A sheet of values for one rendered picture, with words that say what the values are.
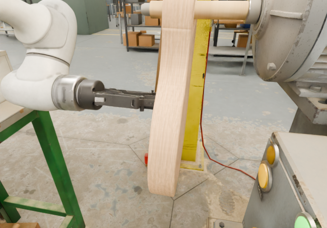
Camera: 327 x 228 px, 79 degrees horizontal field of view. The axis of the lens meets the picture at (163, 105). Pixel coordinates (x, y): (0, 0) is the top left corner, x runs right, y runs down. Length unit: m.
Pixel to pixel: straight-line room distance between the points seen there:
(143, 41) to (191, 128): 4.17
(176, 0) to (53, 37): 0.34
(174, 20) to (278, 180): 0.24
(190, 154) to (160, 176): 1.42
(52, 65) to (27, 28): 0.09
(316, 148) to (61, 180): 1.04
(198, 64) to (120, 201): 1.10
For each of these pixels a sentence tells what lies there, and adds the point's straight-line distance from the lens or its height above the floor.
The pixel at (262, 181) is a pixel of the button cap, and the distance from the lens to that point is 0.30.
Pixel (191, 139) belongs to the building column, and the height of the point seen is 0.27.
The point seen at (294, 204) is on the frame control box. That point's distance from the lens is 0.24.
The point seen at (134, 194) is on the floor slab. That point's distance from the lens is 1.61.
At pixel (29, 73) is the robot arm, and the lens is 0.56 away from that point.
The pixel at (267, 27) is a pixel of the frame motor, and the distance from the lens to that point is 0.40.
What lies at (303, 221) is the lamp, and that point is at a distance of 0.21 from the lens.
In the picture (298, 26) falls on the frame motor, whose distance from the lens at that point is 0.33.
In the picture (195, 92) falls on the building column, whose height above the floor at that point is 0.68.
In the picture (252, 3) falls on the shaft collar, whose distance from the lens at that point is 0.41.
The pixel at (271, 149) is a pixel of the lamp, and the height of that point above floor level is 1.11.
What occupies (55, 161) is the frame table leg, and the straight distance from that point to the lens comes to 1.06.
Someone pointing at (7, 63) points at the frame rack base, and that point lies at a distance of 0.95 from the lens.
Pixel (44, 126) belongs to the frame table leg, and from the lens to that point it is 0.95.
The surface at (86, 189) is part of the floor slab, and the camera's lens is 1.72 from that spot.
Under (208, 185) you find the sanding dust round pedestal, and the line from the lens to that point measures 1.68.
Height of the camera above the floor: 1.27
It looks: 28 degrees down
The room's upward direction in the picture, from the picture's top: straight up
